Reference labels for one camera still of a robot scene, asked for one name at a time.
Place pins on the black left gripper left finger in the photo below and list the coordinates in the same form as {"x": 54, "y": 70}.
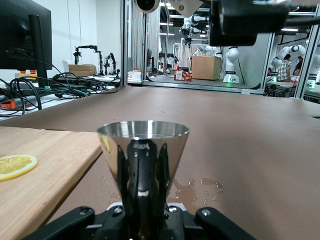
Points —
{"x": 75, "y": 220}

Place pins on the wooden cutting board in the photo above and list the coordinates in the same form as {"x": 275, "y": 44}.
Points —
{"x": 37, "y": 200}

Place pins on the brown table cover sheet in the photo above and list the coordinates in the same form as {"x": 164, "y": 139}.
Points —
{"x": 250, "y": 137}

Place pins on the black computer monitor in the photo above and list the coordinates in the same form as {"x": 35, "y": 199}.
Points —
{"x": 15, "y": 30}

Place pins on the red patterned box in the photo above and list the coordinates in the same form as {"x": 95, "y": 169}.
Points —
{"x": 185, "y": 76}

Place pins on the black articulated stand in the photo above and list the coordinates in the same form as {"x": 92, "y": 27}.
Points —
{"x": 86, "y": 46}

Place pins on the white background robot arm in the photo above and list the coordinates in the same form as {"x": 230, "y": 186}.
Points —
{"x": 295, "y": 48}
{"x": 231, "y": 62}

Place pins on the person in plaid shirt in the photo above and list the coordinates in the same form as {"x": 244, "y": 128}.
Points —
{"x": 283, "y": 70}

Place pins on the yellow lemon slice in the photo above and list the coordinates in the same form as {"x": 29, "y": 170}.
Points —
{"x": 15, "y": 166}

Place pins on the large brown liquid puddle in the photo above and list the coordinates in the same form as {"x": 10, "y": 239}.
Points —
{"x": 187, "y": 192}

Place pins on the cardboard box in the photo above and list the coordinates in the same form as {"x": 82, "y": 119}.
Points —
{"x": 82, "y": 70}

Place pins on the aluminium frame post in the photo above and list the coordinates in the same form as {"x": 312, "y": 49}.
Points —
{"x": 125, "y": 50}

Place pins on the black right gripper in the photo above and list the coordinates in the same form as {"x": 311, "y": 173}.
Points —
{"x": 237, "y": 22}

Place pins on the steel jigger measuring cup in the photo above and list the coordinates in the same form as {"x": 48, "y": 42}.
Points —
{"x": 142, "y": 162}

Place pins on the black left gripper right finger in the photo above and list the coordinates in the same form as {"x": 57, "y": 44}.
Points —
{"x": 212, "y": 220}

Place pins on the large wooden crate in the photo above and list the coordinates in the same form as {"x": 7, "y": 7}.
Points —
{"x": 206, "y": 67}

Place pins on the tan mounting bracket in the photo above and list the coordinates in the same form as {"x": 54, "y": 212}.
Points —
{"x": 187, "y": 7}

